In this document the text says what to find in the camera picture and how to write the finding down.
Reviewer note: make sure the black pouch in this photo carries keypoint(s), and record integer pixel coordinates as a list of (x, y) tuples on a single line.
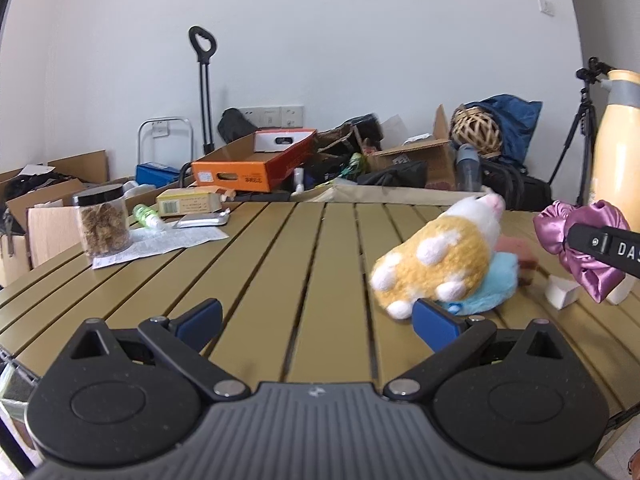
[(395, 176)]

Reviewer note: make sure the dark blue bag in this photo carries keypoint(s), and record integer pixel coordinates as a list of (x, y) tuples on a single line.
[(517, 125)]

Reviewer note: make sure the light blue fluffy pouch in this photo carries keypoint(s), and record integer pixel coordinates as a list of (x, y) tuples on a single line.
[(492, 280)]

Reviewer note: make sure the white wall sockets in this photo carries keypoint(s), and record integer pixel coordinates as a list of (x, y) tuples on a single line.
[(280, 116)]

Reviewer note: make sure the small white bottle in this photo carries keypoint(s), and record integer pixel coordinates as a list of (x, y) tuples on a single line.
[(299, 181)]

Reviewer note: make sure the blue storage box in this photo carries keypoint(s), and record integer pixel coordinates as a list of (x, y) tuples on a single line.
[(155, 174)]

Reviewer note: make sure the printed paper sheet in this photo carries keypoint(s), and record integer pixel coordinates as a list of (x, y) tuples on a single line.
[(165, 242)]

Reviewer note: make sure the yellow thermos jug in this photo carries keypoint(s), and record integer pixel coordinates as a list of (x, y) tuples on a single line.
[(617, 145)]

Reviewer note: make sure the white foam block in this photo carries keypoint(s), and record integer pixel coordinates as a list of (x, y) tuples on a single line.
[(560, 292)]

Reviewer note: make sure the large brown cardboard box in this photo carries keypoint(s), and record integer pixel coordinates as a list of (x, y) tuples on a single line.
[(45, 230)]

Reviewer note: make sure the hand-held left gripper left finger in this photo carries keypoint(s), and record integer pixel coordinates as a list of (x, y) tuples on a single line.
[(200, 321)]

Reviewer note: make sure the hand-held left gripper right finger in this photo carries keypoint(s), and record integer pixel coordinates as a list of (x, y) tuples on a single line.
[(435, 327)]

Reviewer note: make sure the black camera tripod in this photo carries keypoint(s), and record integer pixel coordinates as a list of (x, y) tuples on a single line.
[(585, 120)]

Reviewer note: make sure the woven wicker ball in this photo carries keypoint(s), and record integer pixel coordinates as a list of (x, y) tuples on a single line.
[(476, 132)]

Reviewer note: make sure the orange and white plush toy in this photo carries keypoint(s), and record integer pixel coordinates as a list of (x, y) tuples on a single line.
[(445, 255)]

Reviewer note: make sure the orange cardboard box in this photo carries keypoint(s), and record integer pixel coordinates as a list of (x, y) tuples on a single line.
[(250, 172)]

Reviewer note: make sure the beige barcode carton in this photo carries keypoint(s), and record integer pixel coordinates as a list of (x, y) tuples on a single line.
[(187, 206)]

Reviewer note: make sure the white wall switch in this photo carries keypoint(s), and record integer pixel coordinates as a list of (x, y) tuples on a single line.
[(547, 6)]

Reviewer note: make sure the open brown cardboard box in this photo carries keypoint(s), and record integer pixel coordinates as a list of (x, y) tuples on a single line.
[(425, 160)]

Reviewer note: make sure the black backpack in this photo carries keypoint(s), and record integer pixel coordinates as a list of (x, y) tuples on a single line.
[(235, 125)]

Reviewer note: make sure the black luggage bag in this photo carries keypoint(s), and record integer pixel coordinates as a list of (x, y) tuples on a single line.
[(520, 187)]

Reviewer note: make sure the grey water bottle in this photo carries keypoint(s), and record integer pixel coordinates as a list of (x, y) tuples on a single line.
[(468, 170)]

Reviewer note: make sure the silver metal tube frame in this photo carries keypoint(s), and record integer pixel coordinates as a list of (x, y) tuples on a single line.
[(165, 121)]

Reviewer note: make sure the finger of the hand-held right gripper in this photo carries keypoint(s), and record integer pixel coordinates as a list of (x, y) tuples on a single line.
[(585, 239)]

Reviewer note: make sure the clear jar with black lid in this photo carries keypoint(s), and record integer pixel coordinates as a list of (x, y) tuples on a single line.
[(102, 225)]

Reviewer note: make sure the pink sponge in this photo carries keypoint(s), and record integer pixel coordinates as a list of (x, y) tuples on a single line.
[(520, 255)]

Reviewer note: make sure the green spray bottle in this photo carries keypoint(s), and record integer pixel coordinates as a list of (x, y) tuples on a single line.
[(147, 216)]

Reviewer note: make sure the silver foil pack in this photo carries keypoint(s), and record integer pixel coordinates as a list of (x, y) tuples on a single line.
[(202, 219)]

